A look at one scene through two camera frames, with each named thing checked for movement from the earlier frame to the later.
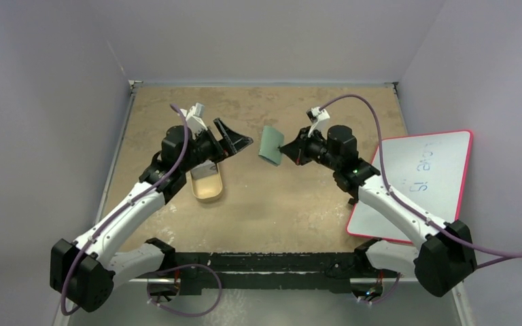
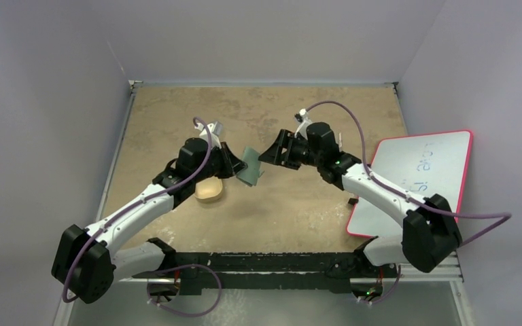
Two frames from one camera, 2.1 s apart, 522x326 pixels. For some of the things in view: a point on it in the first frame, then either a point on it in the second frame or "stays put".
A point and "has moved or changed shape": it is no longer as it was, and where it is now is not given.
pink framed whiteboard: x=429 y=171 stays put
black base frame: x=204 y=272 stays put
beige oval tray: x=207 y=188 stays put
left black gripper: x=232 y=146 -> x=237 y=166
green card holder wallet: x=272 y=139 has moved or changed shape
